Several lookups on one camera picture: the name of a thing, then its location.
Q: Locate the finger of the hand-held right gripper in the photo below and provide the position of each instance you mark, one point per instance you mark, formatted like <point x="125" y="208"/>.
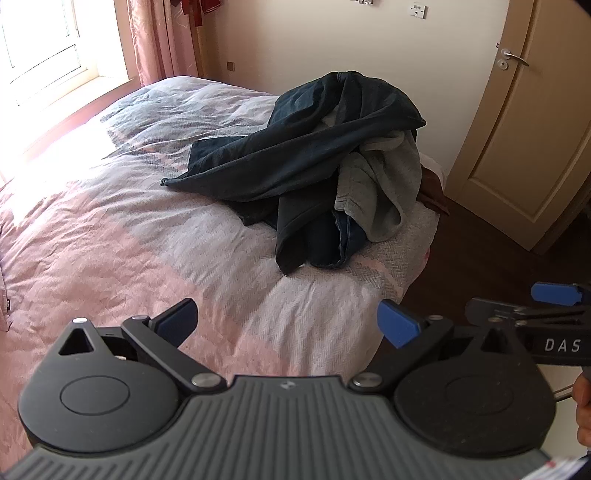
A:
<point x="489" y="310"/>
<point x="554" y="294"/>

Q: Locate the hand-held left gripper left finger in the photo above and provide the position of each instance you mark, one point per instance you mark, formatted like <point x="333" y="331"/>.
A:
<point x="180" y="318"/>

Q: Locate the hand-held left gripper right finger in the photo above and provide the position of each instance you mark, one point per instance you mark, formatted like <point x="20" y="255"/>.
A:
<point x="397" y="323"/>

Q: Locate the dark teal jeans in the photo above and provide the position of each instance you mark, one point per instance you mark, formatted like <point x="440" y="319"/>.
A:
<point x="295" y="152"/>

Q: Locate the person's right hand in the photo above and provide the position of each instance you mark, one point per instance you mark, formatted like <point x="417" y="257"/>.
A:
<point x="582" y="406"/>

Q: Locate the pink and white bedspread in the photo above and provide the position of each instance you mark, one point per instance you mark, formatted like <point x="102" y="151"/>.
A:
<point x="138" y="230"/>

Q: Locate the blue denim jeans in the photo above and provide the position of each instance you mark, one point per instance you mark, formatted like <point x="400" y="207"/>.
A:
<point x="334" y="242"/>

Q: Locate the brown cloth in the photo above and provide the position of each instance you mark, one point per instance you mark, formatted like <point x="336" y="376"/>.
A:
<point x="434" y="194"/>

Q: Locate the grey hoodie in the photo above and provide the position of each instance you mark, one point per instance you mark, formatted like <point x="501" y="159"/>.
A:
<point x="378" y="194"/>

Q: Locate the charcoal garment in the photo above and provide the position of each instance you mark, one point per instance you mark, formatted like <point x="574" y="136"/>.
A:
<point x="295" y="235"/>

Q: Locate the beige door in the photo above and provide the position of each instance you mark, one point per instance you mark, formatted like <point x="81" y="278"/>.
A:
<point x="531" y="138"/>

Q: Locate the pink curtain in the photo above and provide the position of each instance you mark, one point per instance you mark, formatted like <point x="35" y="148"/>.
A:
<point x="157" y="41"/>

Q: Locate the window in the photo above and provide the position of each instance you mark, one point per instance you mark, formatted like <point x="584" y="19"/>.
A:
<point x="41" y="41"/>

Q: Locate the red hanging garment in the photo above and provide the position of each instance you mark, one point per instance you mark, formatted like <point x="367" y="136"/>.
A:
<point x="198" y="5"/>

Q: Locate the white wall switch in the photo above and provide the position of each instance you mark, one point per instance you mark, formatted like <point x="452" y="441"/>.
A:
<point x="418" y="10"/>

